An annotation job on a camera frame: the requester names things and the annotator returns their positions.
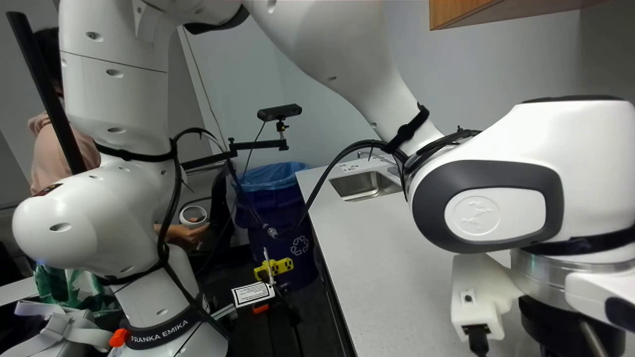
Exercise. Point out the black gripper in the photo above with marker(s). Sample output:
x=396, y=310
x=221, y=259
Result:
x=559, y=332

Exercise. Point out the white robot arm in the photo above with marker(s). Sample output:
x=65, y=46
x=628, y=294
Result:
x=547, y=183

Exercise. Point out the blue recycling bin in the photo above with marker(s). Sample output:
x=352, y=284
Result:
x=271, y=209

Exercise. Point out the yellow clamp with label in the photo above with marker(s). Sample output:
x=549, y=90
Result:
x=265, y=286

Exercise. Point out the person in pink shirt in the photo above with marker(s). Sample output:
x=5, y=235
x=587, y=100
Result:
x=49, y=159

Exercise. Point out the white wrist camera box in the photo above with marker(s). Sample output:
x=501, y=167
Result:
x=483, y=296

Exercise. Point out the wooden wall cabinet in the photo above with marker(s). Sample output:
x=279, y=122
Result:
x=465, y=13

